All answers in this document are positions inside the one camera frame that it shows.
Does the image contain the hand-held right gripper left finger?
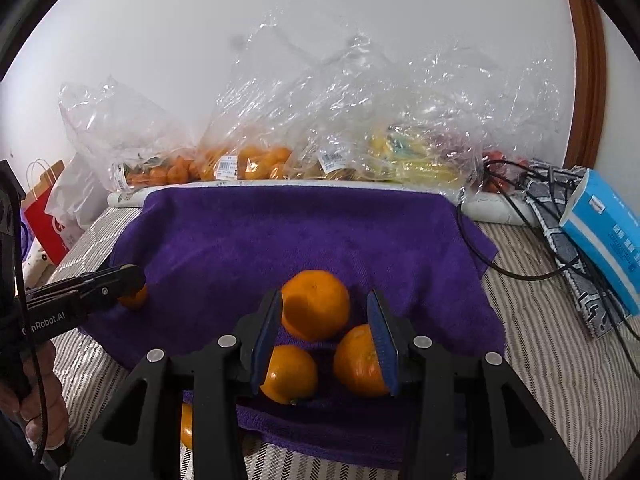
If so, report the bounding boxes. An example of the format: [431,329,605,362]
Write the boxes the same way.
[65,290,286,480]

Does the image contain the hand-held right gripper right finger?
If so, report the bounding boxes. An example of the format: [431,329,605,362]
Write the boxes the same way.
[366,289,583,480]

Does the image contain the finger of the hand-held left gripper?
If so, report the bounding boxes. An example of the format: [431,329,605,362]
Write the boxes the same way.
[22,264,147,313]

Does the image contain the large orange tangerine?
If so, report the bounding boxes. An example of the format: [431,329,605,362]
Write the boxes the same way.
[280,270,352,343]

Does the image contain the person's left hand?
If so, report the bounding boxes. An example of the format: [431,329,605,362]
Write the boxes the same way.
[0,341,69,462]

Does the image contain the white dotted cloth bag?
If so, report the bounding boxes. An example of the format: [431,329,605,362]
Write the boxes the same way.
[22,249,57,282]

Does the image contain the red paper bag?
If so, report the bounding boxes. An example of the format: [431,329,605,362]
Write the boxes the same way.
[21,160,72,266]

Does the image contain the white plastic bag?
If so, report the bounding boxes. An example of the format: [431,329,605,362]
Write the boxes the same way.
[45,152,109,249]

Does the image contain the purple towel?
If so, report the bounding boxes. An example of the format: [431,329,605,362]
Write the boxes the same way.
[80,185,506,468]

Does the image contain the clear bag of small tangerines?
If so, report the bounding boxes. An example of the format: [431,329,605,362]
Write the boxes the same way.
[59,77,202,194]

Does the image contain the black white patterned cloth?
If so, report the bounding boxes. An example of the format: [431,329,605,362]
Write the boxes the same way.
[527,160,628,342]

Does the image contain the clear bag of oranges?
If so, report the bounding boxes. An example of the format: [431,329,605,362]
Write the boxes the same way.
[197,25,321,183]

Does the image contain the clear bag of yellow fruit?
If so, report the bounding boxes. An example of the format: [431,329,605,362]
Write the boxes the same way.
[300,35,483,192]

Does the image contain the blue tissue box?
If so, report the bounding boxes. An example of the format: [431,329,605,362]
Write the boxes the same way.
[559,169,640,317]

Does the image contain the clear bag of red fruit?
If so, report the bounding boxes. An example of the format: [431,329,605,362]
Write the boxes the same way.
[465,45,562,197]

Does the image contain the black cables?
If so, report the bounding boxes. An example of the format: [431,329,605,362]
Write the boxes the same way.
[457,160,640,358]

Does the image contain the brown wooden door frame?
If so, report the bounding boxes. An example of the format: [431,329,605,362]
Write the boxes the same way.
[560,0,609,168]

